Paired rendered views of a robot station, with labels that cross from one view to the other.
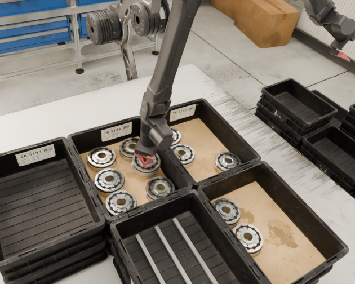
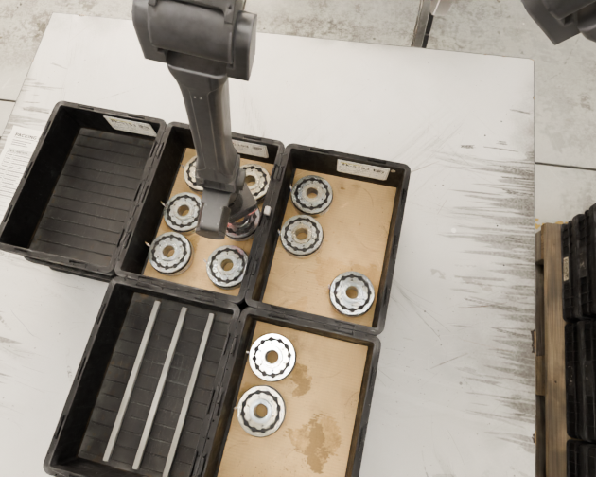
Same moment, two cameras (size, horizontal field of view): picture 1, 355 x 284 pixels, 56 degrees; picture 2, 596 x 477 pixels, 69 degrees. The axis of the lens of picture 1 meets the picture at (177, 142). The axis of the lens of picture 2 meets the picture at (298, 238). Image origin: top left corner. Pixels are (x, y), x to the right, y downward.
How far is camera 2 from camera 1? 77 cm
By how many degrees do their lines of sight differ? 39
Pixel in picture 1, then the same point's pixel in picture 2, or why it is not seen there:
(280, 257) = (282, 464)
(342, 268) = not seen: outside the picture
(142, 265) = (136, 337)
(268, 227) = (311, 418)
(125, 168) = not seen: hidden behind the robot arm
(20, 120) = not seen: hidden behind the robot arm
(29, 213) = (89, 194)
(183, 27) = (195, 110)
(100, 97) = (320, 56)
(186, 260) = (181, 370)
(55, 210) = (113, 208)
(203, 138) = (366, 227)
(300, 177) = (484, 380)
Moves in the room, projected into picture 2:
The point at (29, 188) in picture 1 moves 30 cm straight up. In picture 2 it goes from (111, 162) to (43, 92)
